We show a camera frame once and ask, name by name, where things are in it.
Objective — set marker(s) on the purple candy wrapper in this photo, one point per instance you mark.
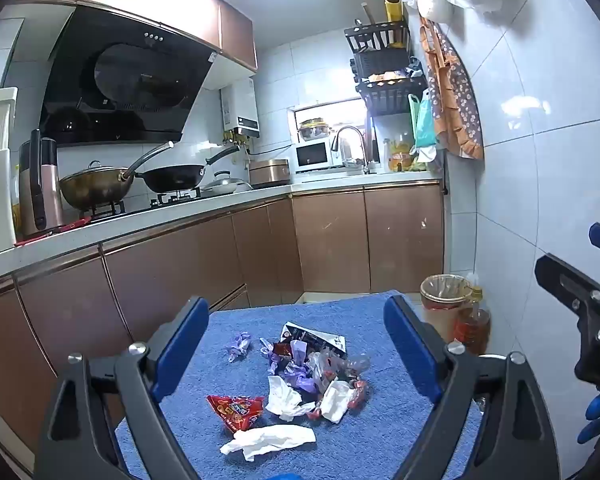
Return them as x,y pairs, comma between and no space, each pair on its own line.
237,345

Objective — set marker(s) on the gas stove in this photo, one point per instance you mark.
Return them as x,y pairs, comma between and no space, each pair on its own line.
110,207

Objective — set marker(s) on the black wok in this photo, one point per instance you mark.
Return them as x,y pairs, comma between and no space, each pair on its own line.
172,177

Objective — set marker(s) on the copper upper cabinets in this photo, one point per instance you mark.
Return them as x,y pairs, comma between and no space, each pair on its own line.
180,0

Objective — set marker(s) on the yellow film roll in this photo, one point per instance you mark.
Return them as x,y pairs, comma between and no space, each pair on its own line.
393,7

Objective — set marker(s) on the black white packet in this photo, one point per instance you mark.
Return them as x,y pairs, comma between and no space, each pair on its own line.
302,334

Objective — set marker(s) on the black wall rack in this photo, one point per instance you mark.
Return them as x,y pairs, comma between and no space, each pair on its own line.
385,95

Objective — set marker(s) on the pink thermos kettle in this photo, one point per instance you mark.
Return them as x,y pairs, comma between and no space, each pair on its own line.
47,195

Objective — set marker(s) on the red snack packet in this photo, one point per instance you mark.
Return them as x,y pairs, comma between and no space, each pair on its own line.
235,410

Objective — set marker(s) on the teal hanging bag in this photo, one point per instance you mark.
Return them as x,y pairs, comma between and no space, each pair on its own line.
422,120

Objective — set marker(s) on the white water heater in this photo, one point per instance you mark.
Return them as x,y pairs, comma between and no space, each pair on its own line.
240,105

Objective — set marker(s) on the black range hood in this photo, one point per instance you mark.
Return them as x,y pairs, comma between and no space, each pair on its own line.
130,85

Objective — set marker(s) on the blue towel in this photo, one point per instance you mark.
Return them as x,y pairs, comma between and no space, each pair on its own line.
230,460

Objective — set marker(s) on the yellow oil bottle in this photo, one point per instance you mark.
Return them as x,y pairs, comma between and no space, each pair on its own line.
400,155

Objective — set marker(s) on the long white tissue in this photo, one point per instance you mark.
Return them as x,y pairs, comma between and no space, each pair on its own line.
272,441

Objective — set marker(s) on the person's right hand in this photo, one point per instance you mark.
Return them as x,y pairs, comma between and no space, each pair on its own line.
599,412

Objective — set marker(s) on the pile of mixed wrappers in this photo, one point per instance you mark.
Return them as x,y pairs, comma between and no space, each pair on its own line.
302,377

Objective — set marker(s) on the brown oil bottle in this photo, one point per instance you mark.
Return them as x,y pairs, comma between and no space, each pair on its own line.
472,327

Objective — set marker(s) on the copper cabinets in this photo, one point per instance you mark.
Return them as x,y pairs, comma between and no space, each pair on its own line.
180,0
330,240

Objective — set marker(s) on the dark red wrapper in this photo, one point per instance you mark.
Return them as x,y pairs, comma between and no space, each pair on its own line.
281,349

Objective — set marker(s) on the brass wok with lid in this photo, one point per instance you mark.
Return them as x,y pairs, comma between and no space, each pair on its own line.
92,187

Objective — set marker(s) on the glass pan lid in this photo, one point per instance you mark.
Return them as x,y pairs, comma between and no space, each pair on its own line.
225,185

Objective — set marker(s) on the copper lower cabinets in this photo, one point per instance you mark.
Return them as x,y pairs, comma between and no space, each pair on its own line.
330,240

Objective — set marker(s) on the white microwave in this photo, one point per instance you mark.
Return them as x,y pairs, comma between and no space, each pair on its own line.
312,155

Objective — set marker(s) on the floral orange apron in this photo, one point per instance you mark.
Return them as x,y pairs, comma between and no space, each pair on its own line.
455,105

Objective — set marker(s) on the copper rice cooker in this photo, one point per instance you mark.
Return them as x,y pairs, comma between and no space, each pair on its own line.
269,172

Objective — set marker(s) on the steel pot with lid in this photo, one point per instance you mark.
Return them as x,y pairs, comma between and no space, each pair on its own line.
312,130

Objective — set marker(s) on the beige bin with liner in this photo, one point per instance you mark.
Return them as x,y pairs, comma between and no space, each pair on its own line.
442,305

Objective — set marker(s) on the steel faucet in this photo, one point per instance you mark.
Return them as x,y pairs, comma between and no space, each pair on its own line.
347,132

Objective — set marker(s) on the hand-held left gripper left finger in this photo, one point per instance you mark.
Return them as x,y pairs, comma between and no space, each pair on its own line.
182,355

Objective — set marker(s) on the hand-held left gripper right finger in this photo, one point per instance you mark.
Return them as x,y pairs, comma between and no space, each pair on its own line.
409,355

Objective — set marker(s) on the red kitchen utensil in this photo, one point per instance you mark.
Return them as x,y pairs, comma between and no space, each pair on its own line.
45,234

